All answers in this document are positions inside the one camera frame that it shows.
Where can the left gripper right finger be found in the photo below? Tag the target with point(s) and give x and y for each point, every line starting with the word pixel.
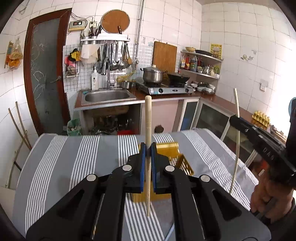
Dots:
pixel 202 209

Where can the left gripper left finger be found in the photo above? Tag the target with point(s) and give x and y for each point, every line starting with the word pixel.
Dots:
pixel 94 208

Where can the wooden chopstick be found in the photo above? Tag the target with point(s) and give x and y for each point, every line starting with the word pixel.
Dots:
pixel 148 142
pixel 237 150

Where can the yellow perforated utensil holder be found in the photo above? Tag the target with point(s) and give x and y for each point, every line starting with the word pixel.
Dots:
pixel 176 159

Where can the kitchen counter cabinet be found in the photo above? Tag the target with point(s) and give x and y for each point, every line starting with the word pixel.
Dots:
pixel 170 113

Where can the kitchen faucet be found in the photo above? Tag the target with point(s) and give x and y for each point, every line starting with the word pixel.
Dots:
pixel 106 72

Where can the person right hand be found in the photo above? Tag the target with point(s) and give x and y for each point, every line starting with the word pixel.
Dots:
pixel 265 191

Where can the egg tray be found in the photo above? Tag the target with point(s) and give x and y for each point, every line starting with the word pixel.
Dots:
pixel 261 118

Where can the grey striped tablecloth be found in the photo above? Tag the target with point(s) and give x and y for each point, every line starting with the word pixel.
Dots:
pixel 56 164

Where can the green basket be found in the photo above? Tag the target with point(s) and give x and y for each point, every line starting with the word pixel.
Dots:
pixel 74 128

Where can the steel sink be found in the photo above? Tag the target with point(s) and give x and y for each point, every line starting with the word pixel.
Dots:
pixel 106 96

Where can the small steel bowl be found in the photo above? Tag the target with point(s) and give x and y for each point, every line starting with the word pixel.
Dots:
pixel 126 84

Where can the gas stove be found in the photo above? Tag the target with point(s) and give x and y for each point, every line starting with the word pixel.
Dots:
pixel 163 88

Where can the black wok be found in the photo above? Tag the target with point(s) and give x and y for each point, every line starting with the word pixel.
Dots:
pixel 177 78

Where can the white soap bottle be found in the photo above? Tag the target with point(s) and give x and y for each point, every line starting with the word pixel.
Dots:
pixel 94 79

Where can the steel cooking pot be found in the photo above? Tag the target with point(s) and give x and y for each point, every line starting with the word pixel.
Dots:
pixel 152 74

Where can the wooden cutting board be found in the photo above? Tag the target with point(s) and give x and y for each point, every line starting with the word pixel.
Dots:
pixel 164 56

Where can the hanging utensil rack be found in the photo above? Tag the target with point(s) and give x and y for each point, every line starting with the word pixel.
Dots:
pixel 114 47

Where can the dark framed door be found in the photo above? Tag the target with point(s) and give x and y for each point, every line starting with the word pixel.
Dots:
pixel 43 72

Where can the round wooden board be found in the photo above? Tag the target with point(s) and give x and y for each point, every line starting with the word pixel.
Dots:
pixel 115 21

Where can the wall corner shelf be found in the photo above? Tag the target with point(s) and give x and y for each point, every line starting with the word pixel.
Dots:
pixel 203 69

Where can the yellow wall poster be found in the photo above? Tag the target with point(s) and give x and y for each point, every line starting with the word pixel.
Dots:
pixel 216 50

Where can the hanging bag on wall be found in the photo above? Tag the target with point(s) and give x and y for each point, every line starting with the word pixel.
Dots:
pixel 14 55

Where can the wall controller box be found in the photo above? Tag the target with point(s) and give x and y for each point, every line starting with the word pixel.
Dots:
pixel 77 25

